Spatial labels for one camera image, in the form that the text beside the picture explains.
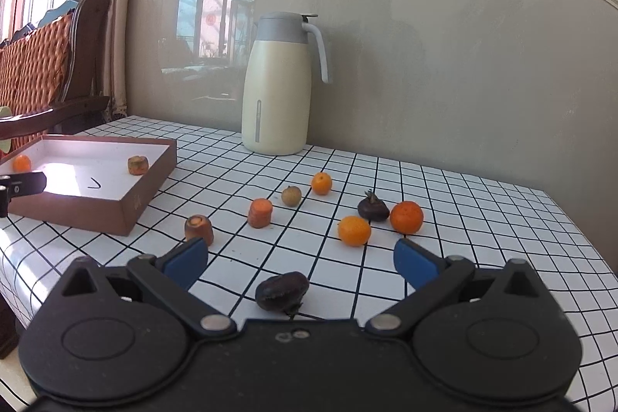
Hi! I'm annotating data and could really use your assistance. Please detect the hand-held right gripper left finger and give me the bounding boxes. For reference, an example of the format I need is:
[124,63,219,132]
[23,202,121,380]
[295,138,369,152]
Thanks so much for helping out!
[60,237,237,340]

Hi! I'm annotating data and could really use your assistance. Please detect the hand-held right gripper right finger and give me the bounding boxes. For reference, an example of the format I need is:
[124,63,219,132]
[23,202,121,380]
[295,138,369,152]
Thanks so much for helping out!
[364,238,556,340]

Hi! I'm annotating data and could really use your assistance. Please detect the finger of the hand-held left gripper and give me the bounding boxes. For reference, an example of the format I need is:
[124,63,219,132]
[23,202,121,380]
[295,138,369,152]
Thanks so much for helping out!
[0,171,48,200]

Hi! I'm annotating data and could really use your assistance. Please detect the brown box with white inside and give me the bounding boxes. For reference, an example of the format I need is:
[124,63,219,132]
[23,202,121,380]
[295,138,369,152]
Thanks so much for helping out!
[0,134,178,236]

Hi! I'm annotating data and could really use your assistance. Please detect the bright orange carrot piece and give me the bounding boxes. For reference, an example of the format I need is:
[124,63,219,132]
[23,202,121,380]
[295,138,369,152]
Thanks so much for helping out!
[248,198,273,229]

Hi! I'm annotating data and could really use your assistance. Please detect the dark mangosteen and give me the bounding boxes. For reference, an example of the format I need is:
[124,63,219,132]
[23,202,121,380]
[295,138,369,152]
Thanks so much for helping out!
[255,272,311,314]

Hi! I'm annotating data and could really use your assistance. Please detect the brownish carrot piece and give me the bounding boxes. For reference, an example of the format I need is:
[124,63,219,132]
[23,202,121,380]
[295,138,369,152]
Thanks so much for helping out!
[184,215,214,247]

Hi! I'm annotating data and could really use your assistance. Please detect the dark water chestnut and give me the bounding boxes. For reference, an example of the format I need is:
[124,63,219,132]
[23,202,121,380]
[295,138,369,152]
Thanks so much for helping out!
[358,190,390,222]

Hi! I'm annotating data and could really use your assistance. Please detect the orange quilted cushion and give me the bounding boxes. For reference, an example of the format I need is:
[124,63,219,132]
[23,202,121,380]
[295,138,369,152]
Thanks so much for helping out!
[0,12,78,152]

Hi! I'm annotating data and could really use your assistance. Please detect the dark wooden chair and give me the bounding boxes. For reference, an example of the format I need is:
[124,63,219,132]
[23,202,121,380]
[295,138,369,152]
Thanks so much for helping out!
[0,0,112,154]

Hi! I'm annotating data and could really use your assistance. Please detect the blue cloth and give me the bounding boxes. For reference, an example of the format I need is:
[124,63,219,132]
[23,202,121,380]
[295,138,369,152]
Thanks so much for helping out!
[36,0,83,27]

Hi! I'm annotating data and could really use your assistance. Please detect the cream thermos jug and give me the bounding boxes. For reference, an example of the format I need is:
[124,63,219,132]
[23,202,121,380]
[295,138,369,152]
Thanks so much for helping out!
[241,11,334,156]

